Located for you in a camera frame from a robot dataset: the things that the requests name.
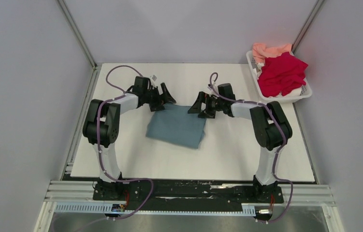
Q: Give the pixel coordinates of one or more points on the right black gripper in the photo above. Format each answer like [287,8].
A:
[196,108]

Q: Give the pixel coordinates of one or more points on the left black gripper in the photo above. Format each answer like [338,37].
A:
[166,96]

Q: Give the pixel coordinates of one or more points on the teal blue t-shirt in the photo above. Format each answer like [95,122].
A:
[176,126]

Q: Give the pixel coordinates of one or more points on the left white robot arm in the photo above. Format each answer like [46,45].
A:
[101,126]

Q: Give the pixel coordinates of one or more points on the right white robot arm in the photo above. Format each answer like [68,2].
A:
[270,124]

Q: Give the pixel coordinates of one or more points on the peach orange t-shirt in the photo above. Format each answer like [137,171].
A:
[261,51]

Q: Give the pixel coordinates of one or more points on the red t-shirt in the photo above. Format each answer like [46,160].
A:
[281,75]

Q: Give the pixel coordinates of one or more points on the white plastic laundry basket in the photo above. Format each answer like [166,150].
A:
[306,90]

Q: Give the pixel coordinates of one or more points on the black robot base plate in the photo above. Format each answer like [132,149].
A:
[176,195]

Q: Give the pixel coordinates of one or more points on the white slotted cable duct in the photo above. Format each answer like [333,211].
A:
[181,212]

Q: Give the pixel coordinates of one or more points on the left aluminium frame post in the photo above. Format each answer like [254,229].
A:
[76,32]

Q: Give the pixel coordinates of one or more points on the aluminium frame post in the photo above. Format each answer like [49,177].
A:
[76,32]
[307,24]

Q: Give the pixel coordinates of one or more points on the aluminium front rail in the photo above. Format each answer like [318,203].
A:
[82,191]

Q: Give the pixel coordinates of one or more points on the right aluminium frame post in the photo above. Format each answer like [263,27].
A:
[307,24]

